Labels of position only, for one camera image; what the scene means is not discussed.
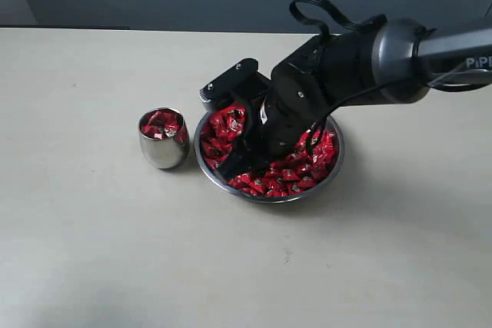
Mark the red candy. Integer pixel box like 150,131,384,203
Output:
140,109,182,140
286,182,304,196

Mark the black cable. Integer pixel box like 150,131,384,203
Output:
288,0,389,156

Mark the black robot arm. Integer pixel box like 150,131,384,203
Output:
218,18,491,180

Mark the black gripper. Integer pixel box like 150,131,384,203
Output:
217,91,327,181

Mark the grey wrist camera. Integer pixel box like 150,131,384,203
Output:
199,58,271,112

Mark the stainless steel bowl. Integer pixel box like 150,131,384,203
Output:
194,104,344,204

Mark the stainless steel cup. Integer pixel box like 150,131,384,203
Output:
138,108,190,170

